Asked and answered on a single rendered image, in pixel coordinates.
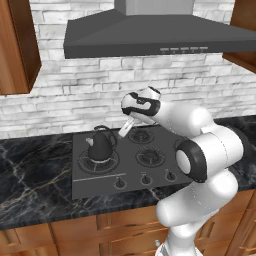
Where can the brown wooden drawer front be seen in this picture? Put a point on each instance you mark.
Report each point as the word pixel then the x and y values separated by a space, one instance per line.
pixel 78 228
pixel 136 243
pixel 133 218
pixel 23 237
pixel 83 249

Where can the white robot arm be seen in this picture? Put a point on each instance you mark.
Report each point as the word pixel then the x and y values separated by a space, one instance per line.
pixel 213 150

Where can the dark grey kettle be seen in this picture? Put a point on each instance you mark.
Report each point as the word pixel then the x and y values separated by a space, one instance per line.
pixel 99 148

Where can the dark grey hob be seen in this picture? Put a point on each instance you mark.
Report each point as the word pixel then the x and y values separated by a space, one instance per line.
pixel 133 166

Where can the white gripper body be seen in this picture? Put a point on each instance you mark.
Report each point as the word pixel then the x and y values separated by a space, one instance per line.
pixel 126 128

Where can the black hob knob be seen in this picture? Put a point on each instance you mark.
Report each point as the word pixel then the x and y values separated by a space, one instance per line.
pixel 119 183
pixel 145 179
pixel 170 175

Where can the dark grey range hood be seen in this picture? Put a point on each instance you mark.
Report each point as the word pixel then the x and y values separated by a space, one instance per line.
pixel 150 36

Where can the brown wooden cupboard door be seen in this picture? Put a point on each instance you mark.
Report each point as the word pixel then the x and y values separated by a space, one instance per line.
pixel 233 226

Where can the brown wooden wall cupboard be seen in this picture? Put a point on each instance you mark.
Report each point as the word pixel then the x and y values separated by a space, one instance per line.
pixel 245 30
pixel 15 46

